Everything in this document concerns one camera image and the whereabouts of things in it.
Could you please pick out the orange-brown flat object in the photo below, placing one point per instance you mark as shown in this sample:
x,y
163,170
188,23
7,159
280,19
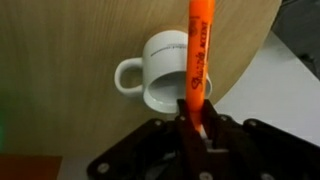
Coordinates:
x,y
30,167

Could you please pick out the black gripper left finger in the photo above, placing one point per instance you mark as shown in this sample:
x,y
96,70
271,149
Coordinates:
x,y
190,133

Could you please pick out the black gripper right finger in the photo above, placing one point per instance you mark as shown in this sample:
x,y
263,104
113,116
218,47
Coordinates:
x,y
213,123

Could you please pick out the white ceramic mug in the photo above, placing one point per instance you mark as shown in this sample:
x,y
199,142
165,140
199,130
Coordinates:
x,y
160,75

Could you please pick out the orange highlighter marker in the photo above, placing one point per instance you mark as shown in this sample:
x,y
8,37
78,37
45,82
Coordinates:
x,y
198,63

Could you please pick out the round wooden table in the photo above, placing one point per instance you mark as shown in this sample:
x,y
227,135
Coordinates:
x,y
100,66

